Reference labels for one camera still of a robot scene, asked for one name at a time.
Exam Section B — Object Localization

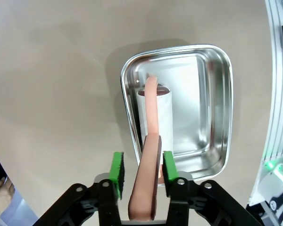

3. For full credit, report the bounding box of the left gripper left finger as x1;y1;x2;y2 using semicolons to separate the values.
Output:
39;152;127;226

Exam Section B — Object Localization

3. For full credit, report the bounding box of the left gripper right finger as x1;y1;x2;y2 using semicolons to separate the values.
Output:
162;150;262;226

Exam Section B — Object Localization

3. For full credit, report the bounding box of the person's right hand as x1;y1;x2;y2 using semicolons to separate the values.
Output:
0;176;16;221

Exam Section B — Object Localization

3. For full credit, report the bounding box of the rectangular metal container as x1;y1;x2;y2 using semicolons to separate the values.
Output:
120;43;233;186

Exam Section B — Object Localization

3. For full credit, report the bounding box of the white aluminium frame rail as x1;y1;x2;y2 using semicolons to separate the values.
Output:
250;0;283;205

